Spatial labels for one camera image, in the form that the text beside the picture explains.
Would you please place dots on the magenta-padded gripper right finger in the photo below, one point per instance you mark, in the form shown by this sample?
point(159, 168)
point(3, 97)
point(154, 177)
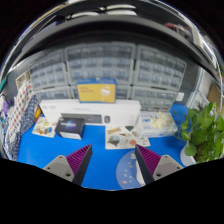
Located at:
point(163, 165)

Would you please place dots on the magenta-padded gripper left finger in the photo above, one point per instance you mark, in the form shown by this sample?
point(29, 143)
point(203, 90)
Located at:
point(61, 165)

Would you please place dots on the round blue mouse pad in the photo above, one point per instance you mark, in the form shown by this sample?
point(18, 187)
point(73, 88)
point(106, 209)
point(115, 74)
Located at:
point(125, 170)

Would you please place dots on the small black box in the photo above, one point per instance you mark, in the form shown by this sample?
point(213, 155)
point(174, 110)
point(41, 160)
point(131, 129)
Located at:
point(68, 126)

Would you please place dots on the food sticker sheet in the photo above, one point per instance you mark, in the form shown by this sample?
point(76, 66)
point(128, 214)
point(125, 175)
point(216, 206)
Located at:
point(43, 128)

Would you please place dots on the clear box of gloves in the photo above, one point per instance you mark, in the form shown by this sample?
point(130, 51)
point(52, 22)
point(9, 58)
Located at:
point(156, 123)

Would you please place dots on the green potted plant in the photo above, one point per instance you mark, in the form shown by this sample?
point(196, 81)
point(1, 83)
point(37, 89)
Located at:
point(200, 133)

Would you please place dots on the colourful sticker sheet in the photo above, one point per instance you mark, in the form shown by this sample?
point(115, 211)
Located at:
point(120, 138)

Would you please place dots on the yellow object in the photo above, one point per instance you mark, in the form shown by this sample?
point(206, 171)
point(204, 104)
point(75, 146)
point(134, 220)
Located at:
point(37, 112)

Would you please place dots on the long white keyboard box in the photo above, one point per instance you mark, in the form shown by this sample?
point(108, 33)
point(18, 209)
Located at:
point(83, 106)

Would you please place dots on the red blue checked cloth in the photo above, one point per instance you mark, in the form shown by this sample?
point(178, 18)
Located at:
point(20, 103)

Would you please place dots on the purple toy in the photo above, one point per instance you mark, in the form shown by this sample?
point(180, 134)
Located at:
point(4, 107)

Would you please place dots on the yellow and blue box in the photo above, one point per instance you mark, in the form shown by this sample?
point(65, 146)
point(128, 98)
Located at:
point(96, 91)

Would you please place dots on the brown cardboard piece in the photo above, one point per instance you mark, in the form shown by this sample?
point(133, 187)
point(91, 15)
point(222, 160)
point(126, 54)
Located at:
point(214, 96)

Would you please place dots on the white wicker basket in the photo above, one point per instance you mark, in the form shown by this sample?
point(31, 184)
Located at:
point(22, 80)

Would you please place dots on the dark overhead shelf unit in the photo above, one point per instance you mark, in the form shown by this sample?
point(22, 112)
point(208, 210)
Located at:
point(110, 26)

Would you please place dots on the teal wall bin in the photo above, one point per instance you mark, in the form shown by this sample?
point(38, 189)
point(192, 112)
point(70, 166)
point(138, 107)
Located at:
point(2, 84)

